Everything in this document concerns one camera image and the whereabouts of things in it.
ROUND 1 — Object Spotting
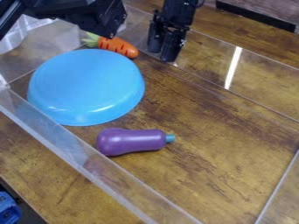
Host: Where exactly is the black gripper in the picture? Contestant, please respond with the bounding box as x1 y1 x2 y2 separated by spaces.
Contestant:
147 0 205 62

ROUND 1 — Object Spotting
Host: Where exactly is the orange toy carrot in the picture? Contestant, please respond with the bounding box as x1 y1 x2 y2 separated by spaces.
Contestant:
82 32 139 60

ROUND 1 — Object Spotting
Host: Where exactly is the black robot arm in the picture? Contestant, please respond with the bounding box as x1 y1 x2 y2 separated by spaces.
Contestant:
0 0 206 62

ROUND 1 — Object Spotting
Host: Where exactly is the blue upturned bowl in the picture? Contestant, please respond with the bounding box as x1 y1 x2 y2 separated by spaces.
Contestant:
27 49 146 126

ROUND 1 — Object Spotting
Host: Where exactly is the purple toy eggplant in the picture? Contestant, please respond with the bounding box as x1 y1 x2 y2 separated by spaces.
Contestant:
98 128 175 157

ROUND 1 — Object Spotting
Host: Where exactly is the blue object at corner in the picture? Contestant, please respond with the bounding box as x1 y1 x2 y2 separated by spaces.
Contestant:
0 192 22 224

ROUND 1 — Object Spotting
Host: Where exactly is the clear acrylic enclosure wall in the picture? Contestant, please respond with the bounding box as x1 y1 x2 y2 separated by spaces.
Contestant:
0 7 299 224

